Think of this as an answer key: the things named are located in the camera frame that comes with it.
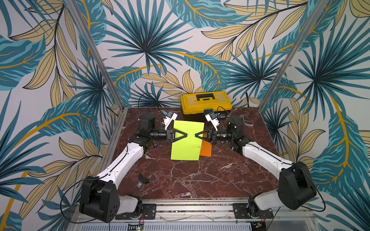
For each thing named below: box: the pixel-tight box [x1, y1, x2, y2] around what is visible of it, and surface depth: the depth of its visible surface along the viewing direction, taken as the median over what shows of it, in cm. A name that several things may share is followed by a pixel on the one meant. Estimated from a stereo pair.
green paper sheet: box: [170, 120, 205, 161], surface depth 72 cm
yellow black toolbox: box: [180, 90, 233, 122], surface depth 103 cm
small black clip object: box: [138, 173, 150, 184], surface depth 87 cm
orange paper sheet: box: [199, 132, 212, 158], surface depth 74 cm
